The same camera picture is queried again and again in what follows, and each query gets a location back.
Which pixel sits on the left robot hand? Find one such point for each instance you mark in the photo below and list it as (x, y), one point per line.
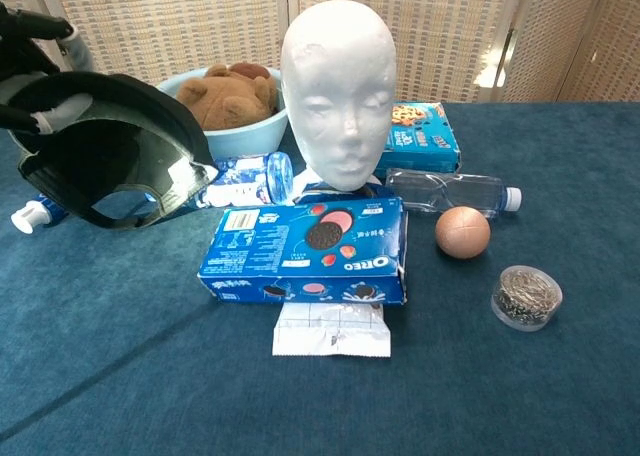
(25, 56)

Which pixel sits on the black baseball cap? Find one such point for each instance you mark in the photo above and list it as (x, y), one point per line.
(130, 111)

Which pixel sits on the blue white toothpaste tube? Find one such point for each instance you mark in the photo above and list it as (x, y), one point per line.
(32, 216)

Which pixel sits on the woven folding screen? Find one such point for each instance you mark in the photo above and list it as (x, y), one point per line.
(165, 31)

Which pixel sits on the brown plush bear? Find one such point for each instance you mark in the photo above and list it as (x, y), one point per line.
(225, 101)

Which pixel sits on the light blue plastic bowl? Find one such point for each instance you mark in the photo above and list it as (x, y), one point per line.
(250, 136)

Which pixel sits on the blue label water bottle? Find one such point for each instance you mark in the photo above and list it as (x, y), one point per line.
(250, 181)

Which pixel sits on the blue Oreo cookie box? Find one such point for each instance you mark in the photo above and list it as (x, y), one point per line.
(280, 246)

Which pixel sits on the white foam mannequin head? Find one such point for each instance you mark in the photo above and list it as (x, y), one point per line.
(340, 101)

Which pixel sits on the blue chocolate chip cookie box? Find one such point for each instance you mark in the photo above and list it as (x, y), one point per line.
(425, 141)

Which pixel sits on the clear empty plastic bottle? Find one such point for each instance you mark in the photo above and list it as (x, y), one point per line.
(460, 193)

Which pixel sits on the copper coloured ball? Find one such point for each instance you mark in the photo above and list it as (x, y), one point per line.
(462, 232)

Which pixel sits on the clear tub of paper clips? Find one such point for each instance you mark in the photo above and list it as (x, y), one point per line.
(526, 298)

